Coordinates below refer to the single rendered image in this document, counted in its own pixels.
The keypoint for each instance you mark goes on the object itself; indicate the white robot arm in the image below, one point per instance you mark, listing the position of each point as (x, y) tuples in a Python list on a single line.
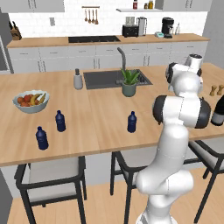
[(175, 151)]

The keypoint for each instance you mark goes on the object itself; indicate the blue plastic bottle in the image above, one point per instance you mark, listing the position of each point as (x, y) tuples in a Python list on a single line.
[(42, 140), (60, 122), (131, 123)]

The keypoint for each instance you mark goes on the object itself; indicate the green potted plant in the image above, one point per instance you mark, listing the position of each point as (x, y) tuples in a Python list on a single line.
[(129, 87)]

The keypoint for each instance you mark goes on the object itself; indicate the dark grey sink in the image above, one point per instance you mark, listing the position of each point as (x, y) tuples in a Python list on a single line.
[(102, 79)]

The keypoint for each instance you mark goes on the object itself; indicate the grey soap dispenser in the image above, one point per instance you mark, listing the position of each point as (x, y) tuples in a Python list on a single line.
[(78, 81)]

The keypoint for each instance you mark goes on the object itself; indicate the black chair grey seat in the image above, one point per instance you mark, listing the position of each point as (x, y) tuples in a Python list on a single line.
[(208, 150), (51, 176), (132, 160)]

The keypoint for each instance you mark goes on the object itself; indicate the dark grey tap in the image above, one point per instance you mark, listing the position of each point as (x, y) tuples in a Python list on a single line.
[(123, 59)]

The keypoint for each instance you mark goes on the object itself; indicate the grey base cupboards run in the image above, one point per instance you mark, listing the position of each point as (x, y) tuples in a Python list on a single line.
[(67, 58)]

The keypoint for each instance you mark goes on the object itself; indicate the black hob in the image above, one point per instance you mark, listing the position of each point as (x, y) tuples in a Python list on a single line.
[(94, 39)]

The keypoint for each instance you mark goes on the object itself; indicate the yellow banana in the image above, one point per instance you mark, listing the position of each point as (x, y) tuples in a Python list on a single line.
[(35, 98)]

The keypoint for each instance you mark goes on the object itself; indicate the pale blue fruit bowl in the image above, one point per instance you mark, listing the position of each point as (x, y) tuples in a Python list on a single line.
[(30, 108)]

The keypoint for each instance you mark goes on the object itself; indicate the black toaster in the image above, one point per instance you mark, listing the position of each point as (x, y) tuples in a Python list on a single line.
[(130, 31)]

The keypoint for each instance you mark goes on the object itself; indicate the red fruits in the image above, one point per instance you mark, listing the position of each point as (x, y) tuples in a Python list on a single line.
[(24, 100)]

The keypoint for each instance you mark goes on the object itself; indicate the teal small box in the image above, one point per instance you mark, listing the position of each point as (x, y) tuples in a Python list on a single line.
[(159, 34)]

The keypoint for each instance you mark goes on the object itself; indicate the wooden hanging utensil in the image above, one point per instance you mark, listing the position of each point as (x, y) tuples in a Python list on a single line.
[(96, 20), (86, 18), (93, 19), (89, 18)]

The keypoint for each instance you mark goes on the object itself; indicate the black coffee machine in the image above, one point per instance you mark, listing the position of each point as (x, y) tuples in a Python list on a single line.
[(167, 26)]

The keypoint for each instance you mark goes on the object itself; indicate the brown wooden shaker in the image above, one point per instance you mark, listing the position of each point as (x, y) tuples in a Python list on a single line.
[(220, 89), (213, 91)]

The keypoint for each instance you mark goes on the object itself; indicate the small clear bottle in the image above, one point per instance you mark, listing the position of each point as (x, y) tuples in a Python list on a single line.
[(177, 29)]

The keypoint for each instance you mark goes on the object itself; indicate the red jar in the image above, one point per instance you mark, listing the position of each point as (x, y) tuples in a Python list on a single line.
[(135, 5)]

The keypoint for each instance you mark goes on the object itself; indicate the small dark jar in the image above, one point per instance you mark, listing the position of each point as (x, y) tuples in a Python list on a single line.
[(145, 6)]

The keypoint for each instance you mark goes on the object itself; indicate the yellow jar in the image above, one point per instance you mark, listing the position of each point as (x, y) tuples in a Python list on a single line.
[(150, 4)]

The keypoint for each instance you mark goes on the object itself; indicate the wooden knife block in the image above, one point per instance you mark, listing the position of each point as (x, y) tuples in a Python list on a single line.
[(16, 33)]

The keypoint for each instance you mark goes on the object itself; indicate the grey tall appliance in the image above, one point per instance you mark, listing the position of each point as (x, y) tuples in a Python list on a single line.
[(4, 49)]

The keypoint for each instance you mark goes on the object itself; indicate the grey double wall socket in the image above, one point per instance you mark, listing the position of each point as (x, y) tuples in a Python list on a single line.
[(130, 20)]

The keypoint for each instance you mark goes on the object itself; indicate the white wall shelf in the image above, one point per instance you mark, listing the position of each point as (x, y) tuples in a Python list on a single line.
[(138, 10)]

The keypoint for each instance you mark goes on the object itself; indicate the wooden utensil rail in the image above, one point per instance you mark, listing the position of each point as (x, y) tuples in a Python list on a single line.
[(90, 7)]

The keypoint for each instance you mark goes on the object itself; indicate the grey wall cupboards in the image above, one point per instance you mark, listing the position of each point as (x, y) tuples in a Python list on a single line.
[(186, 4), (32, 5)]

